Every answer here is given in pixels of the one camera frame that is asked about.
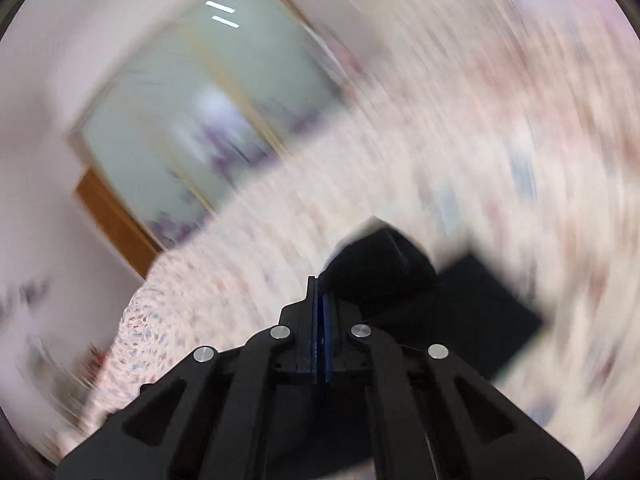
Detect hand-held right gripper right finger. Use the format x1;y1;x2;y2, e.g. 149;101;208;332
320;294;586;480

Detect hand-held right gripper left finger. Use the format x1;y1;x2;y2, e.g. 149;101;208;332
55;276;321;480

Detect black pants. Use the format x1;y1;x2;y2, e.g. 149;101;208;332
320;216;545;382

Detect floral printed bed sheet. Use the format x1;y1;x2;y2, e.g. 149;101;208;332
85;0;640;480

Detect brown wooden furniture panel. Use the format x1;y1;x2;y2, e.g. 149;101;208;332
75;167;163;281

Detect frosted glass sliding door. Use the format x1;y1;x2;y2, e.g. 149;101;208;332
67;0;351;251

